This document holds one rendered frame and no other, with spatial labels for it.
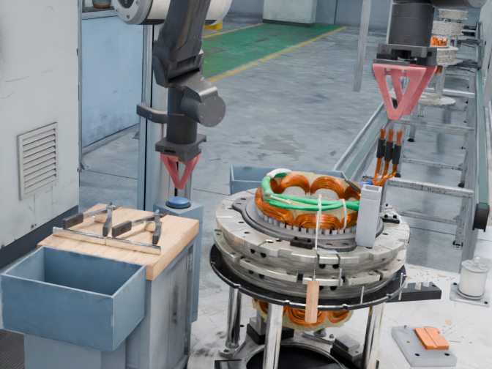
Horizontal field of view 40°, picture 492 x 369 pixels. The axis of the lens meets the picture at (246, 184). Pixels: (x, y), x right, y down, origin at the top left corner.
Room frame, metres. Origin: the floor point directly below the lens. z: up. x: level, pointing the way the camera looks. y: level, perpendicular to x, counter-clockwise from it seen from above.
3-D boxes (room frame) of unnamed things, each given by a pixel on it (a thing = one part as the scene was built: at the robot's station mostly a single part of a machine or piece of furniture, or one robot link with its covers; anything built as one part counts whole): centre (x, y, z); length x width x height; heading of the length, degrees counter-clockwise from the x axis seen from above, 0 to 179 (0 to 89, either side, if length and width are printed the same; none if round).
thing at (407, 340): (1.20, -0.38, 0.79); 0.12 x 0.09 x 0.02; 8
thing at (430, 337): (1.21, -0.39, 0.80); 0.07 x 0.05 x 0.01; 8
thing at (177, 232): (1.02, 0.19, 1.05); 0.20 x 0.19 x 0.02; 166
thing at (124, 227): (0.97, 0.19, 1.09); 0.04 x 0.01 x 0.02; 151
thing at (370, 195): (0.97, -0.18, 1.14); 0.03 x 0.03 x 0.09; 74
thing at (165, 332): (1.02, 0.19, 0.91); 0.19 x 0.19 x 0.26; 76
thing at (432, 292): (1.43, -0.39, 0.79); 0.15 x 0.05 x 0.02; 106
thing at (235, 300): (1.12, 0.00, 0.91); 0.02 x 0.02 x 0.21
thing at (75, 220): (0.99, 0.27, 1.09); 0.04 x 0.01 x 0.02; 152
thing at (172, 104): (1.23, 0.12, 1.24); 0.07 x 0.06 x 0.07; 37
